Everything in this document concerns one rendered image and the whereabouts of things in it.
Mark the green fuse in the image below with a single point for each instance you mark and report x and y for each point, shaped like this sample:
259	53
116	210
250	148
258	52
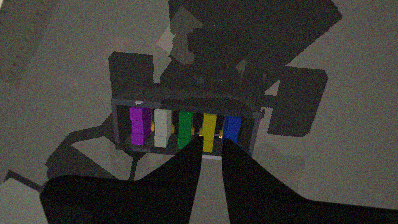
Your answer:
185	125

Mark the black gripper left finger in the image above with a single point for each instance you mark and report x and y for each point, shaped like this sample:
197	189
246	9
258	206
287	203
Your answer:
164	196

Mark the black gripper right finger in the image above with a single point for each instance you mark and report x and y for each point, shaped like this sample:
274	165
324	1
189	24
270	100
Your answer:
254	196

